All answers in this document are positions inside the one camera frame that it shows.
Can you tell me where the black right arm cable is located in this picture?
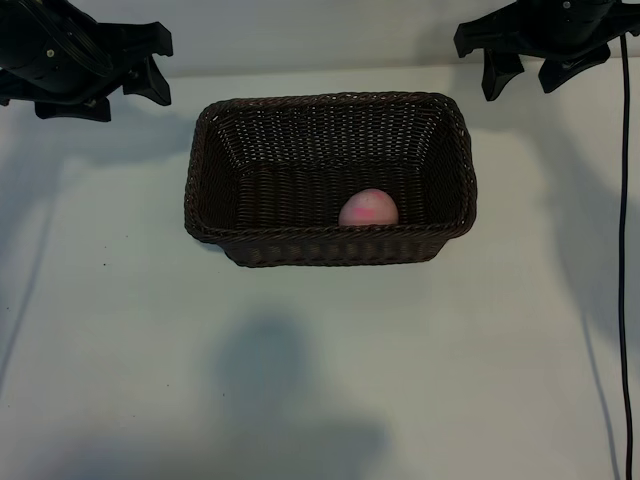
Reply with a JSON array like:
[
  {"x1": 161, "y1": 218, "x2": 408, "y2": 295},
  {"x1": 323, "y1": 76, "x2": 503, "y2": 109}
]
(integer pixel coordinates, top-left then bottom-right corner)
[{"x1": 617, "y1": 32, "x2": 635, "y2": 480}]

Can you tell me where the dark brown wicker basket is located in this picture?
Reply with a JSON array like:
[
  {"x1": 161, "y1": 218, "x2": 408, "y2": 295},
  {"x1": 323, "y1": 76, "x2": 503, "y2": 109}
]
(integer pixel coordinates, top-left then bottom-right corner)
[{"x1": 182, "y1": 89, "x2": 479, "y2": 269}]

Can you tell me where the pink peach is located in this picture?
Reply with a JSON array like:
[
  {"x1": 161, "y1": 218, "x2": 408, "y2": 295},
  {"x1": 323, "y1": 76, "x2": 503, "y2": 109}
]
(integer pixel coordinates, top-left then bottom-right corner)
[{"x1": 338, "y1": 187, "x2": 400, "y2": 228}]

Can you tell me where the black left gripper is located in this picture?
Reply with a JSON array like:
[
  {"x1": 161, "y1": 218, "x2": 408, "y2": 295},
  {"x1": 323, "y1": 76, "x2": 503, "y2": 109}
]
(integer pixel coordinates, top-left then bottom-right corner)
[{"x1": 0, "y1": 0, "x2": 175, "y2": 122}]

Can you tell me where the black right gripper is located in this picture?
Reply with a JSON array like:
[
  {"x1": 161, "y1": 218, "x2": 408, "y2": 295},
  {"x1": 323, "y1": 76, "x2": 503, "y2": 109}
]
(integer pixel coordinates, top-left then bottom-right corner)
[{"x1": 452, "y1": 0, "x2": 640, "y2": 103}]

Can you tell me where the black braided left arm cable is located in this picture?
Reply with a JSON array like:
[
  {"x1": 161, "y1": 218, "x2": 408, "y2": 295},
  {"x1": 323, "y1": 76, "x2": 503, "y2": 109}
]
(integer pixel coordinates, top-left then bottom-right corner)
[{"x1": 9, "y1": 0, "x2": 114, "y2": 79}]

